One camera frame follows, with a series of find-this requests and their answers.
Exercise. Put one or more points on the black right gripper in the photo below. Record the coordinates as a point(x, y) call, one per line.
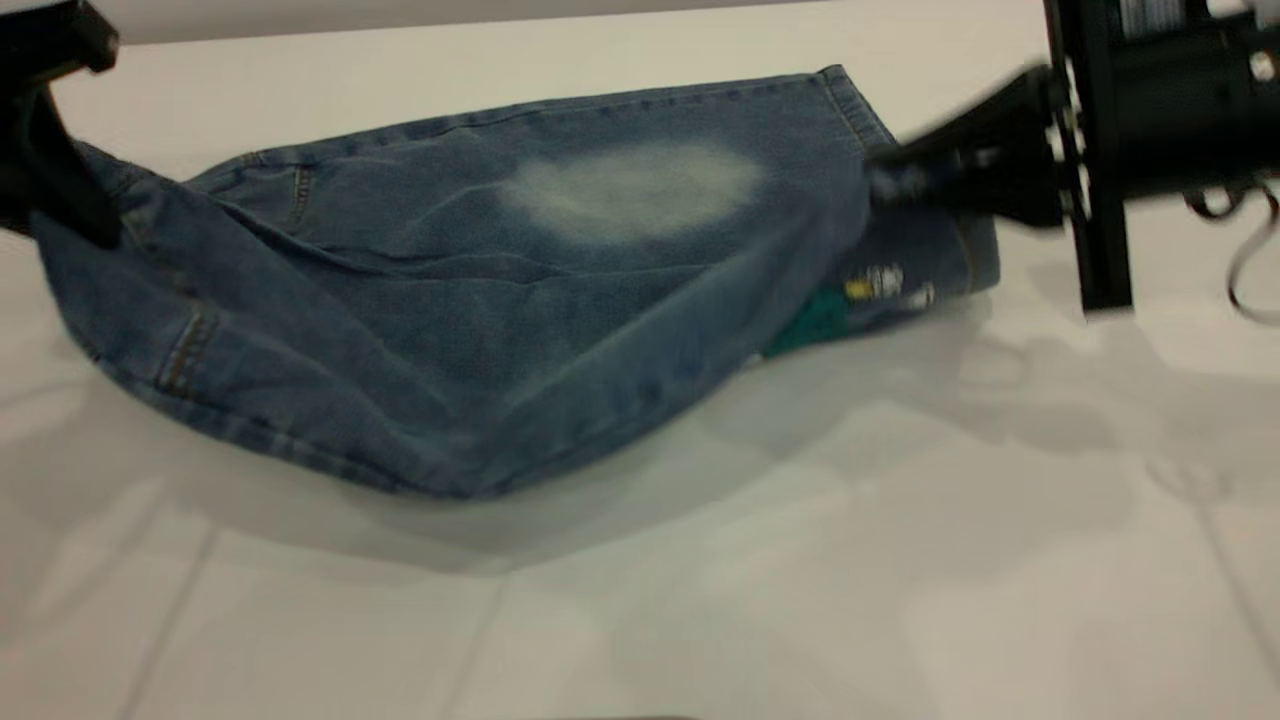
point(1170, 110)

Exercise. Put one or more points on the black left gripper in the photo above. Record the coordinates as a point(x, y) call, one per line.
point(50, 40)

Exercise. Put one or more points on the blue denim pants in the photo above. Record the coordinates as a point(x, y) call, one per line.
point(450, 300)

